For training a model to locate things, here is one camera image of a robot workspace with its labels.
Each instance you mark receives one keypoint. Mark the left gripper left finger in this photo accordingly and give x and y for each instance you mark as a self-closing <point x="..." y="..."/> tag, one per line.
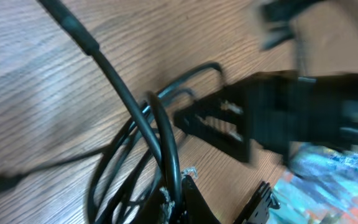
<point x="195" y="209"/>

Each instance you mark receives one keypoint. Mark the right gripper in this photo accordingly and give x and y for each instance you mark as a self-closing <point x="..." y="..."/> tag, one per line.
<point x="281" y="109"/>

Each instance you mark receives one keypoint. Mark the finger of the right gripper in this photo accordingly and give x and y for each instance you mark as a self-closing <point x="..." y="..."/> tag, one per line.
<point x="220" y="119"/>

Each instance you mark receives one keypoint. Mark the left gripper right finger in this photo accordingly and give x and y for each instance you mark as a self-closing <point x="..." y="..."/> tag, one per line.
<point x="257" y="209"/>

